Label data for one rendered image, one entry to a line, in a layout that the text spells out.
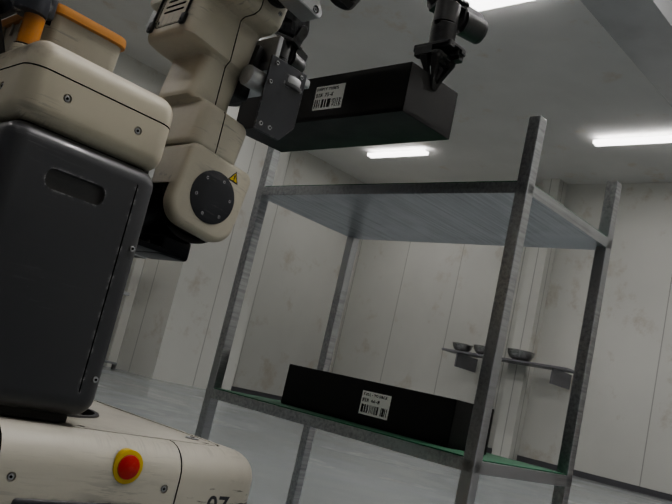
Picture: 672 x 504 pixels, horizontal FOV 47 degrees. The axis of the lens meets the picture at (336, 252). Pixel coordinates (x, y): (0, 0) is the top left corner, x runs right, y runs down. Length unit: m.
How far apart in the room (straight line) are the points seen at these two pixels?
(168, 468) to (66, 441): 0.18
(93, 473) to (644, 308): 11.05
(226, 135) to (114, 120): 0.37
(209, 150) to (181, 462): 0.59
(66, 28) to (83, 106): 0.23
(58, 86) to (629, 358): 11.06
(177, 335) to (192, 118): 9.54
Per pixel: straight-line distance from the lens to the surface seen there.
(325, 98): 1.83
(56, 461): 1.19
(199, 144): 1.51
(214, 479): 1.35
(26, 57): 1.20
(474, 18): 1.82
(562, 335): 12.35
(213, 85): 1.59
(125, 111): 1.24
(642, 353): 11.82
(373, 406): 1.99
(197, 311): 11.15
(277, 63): 1.62
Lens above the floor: 0.42
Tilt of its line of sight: 10 degrees up
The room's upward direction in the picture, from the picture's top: 13 degrees clockwise
